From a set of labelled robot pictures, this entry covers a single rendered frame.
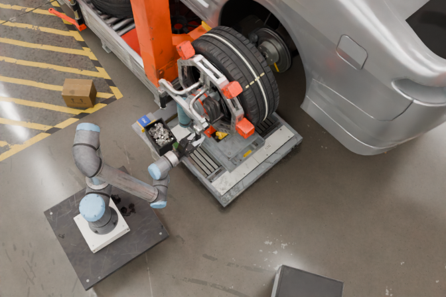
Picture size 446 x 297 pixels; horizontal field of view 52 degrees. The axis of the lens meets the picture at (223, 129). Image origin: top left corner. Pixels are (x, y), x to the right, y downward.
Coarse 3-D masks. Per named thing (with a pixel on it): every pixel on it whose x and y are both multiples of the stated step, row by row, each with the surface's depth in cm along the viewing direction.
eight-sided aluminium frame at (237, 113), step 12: (180, 60) 276; (192, 60) 261; (204, 60) 260; (180, 72) 288; (204, 72) 258; (216, 72) 256; (192, 84) 300; (216, 84) 254; (228, 108) 262; (240, 108) 261; (240, 120) 270; (228, 132) 284
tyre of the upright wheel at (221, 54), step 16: (208, 32) 276; (224, 32) 266; (208, 48) 258; (224, 48) 257; (240, 48) 258; (256, 48) 260; (224, 64) 253; (240, 64) 255; (256, 64) 258; (192, 80) 302; (240, 80) 253; (256, 80) 257; (272, 80) 263; (240, 96) 260; (256, 96) 259; (272, 96) 268; (256, 112) 265; (272, 112) 283
